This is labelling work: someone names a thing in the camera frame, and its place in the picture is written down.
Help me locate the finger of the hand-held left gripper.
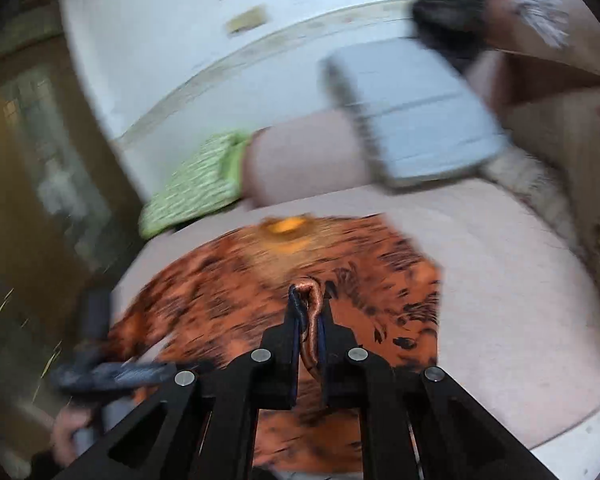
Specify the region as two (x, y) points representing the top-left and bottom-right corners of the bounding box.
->
(125, 359), (215, 387)

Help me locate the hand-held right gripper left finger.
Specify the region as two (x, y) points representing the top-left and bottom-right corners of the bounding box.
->
(72, 285), (304, 480)

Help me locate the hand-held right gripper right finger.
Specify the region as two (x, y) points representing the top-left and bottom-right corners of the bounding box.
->
(319, 287), (556, 480)

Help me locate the orange floral garment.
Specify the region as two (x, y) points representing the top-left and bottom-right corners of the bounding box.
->
(107, 212), (443, 476)

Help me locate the person's left hand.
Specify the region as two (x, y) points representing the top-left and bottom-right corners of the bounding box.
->
(51, 405), (88, 467)

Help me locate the green patterned pillow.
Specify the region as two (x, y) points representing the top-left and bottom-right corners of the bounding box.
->
(139, 130), (253, 241)

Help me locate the wooden cabinet with glass door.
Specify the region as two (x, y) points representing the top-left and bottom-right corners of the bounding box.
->
(0, 35), (148, 366)

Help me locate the pink bolster pillow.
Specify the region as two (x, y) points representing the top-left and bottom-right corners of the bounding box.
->
(240, 109), (381, 211)

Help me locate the brown upholstered backrest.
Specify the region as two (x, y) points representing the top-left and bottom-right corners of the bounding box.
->
(480, 0), (600, 281)

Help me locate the dark fluffy object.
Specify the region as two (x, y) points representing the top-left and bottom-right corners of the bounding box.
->
(410, 0), (512, 73)

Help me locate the white patterned cloth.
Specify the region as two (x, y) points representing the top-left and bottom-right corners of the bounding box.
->
(510, 0), (573, 50)

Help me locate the small wall frame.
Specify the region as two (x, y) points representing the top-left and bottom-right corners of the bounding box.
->
(225, 5), (272, 37)

